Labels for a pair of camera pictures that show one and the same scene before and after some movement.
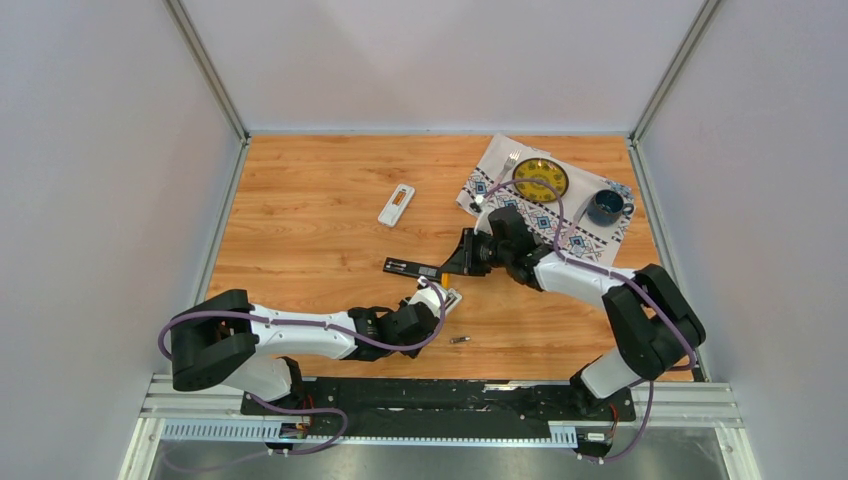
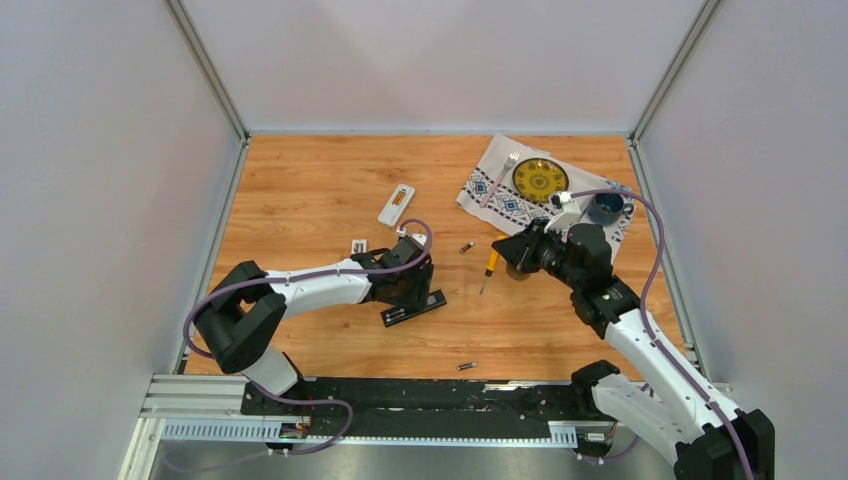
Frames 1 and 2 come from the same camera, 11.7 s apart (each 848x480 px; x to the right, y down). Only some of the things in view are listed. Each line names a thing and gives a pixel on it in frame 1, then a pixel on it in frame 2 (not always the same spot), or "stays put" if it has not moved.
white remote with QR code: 452,299 -> 359,246
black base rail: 426,401 stays put
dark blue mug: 606,208 stays put
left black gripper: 411,351 -> 418,296
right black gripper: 463,260 -> 519,250
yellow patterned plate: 547,170 stays put
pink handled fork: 512,159 stays put
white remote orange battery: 395,207 stays put
